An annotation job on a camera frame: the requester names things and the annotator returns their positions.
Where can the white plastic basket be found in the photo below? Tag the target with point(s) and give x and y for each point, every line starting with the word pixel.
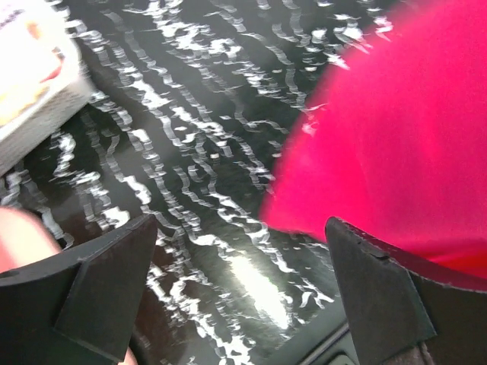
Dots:
pixel 42 82

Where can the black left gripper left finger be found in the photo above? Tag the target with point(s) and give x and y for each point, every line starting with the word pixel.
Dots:
pixel 78 306

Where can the pink three tier shelf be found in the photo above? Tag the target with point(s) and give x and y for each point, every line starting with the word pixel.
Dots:
pixel 24 239

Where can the red t shirt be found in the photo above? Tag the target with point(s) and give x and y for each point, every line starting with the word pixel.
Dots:
pixel 395 143

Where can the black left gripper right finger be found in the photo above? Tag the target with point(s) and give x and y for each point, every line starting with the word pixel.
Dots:
pixel 403 309

